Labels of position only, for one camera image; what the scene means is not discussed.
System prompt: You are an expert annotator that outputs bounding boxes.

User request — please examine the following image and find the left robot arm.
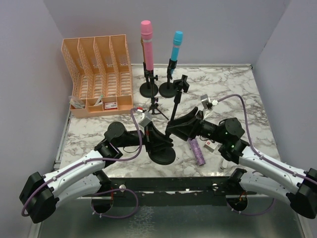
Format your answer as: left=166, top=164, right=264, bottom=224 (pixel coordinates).
left=19, top=121, right=176, bottom=224

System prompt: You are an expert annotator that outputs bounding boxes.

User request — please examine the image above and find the black mic stand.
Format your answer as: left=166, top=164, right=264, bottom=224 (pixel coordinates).
left=159, top=59, right=177, bottom=98
left=140, top=62, right=152, bottom=98
left=150, top=74, right=190, bottom=165

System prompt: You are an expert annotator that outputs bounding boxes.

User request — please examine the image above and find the clear plastic bag of parts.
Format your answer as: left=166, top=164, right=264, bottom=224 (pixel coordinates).
left=68, top=96, right=85, bottom=109

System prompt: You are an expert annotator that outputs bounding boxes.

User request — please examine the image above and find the orange plastic file organizer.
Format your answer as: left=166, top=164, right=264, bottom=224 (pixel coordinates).
left=61, top=35, right=133, bottom=118

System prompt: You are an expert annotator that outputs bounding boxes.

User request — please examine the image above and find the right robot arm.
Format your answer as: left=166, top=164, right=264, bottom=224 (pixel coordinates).
left=166, top=108, right=317, bottom=219

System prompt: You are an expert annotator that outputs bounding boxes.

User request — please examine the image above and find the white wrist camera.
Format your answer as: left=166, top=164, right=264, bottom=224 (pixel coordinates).
left=136, top=107, right=152, bottom=129
left=200, top=94, right=218, bottom=119

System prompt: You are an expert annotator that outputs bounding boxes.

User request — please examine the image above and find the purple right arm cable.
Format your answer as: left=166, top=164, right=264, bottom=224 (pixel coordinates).
left=216, top=94, right=317, bottom=216

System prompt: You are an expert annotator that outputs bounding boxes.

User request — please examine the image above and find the blue microphone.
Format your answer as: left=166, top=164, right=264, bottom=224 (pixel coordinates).
left=169, top=31, right=183, bottom=74

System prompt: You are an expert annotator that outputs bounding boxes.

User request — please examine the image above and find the black mini tripod stand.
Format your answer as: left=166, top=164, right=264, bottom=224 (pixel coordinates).
left=149, top=70, right=169, bottom=120

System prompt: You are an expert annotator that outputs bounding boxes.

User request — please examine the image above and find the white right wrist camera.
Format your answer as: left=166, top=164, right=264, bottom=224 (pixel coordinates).
left=200, top=94, right=218, bottom=119

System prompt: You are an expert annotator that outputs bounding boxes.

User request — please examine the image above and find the red white small card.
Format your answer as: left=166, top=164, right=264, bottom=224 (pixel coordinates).
left=104, top=102, right=117, bottom=110

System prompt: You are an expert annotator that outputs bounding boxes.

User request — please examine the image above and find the gold microphone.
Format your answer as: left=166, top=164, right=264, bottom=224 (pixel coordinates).
left=140, top=38, right=146, bottom=63

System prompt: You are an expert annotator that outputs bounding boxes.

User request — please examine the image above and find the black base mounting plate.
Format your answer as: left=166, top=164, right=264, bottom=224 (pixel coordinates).
left=81, top=173, right=258, bottom=208

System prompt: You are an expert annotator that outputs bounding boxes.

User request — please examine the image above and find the pink microphone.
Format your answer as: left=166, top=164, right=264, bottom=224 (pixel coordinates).
left=141, top=20, right=154, bottom=71

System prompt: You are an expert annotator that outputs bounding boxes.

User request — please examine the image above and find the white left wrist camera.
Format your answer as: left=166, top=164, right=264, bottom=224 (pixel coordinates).
left=136, top=107, right=152, bottom=129

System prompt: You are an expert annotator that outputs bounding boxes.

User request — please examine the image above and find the white red small box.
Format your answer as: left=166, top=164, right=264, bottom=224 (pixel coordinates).
left=204, top=140, right=218, bottom=153

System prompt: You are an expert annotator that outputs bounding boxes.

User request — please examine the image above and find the purple glitter microphone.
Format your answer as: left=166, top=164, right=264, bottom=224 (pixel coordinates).
left=188, top=138, right=206, bottom=166

